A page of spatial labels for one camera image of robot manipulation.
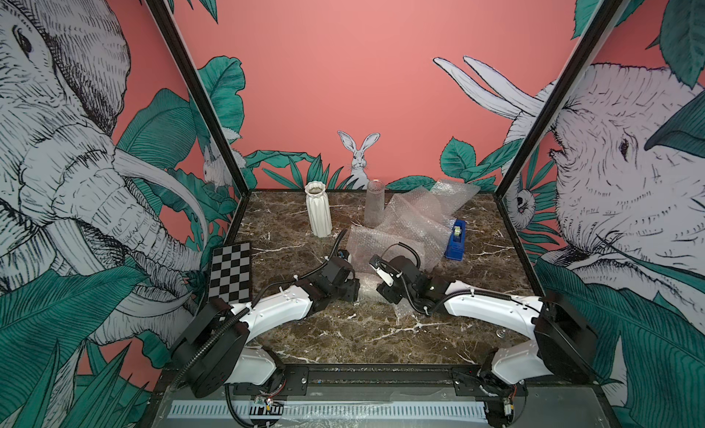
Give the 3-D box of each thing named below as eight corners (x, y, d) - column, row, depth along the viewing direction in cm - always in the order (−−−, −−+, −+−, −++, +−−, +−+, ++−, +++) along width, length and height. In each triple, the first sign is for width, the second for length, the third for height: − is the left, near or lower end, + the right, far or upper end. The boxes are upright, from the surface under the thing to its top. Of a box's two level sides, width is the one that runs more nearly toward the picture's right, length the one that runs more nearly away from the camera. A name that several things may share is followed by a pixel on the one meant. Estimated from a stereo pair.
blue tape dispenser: (444, 257, 102) (448, 247, 97) (448, 228, 111) (453, 217, 106) (458, 261, 101) (464, 251, 96) (462, 231, 110) (467, 221, 105)
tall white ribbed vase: (312, 239, 107) (303, 198, 89) (314, 222, 112) (306, 181, 94) (331, 239, 107) (326, 198, 89) (333, 222, 112) (328, 181, 94)
